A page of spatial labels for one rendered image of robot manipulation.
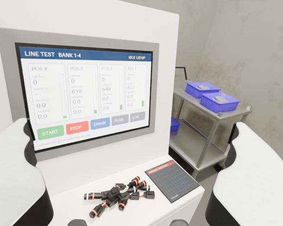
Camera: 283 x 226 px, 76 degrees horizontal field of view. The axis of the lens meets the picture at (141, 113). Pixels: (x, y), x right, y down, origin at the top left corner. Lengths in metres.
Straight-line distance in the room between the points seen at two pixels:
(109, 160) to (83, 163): 0.09
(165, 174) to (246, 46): 2.08
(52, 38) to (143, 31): 0.29
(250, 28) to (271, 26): 0.23
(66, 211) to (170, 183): 0.37
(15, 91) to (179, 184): 0.61
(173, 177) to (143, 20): 0.59
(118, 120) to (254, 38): 2.14
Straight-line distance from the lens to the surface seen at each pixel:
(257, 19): 2.59
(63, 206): 0.66
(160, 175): 0.76
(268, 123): 2.43
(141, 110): 0.69
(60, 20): 0.56
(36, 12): 0.55
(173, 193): 0.72
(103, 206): 0.63
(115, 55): 0.60
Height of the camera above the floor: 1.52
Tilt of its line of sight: 27 degrees down
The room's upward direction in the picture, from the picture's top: 11 degrees clockwise
